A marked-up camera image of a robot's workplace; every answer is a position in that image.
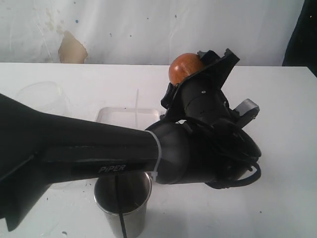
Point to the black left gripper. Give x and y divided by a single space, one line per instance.
199 95

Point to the brown wooden cup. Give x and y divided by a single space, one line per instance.
183 66

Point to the stainless steel cup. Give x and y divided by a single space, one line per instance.
123 199

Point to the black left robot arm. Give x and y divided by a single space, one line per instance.
199 139

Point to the white rectangular tray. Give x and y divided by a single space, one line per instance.
135 118

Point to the dark curtain at right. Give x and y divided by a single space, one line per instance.
302 46

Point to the clear plastic jar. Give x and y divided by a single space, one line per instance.
47 97

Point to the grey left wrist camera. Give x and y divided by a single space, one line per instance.
247 110

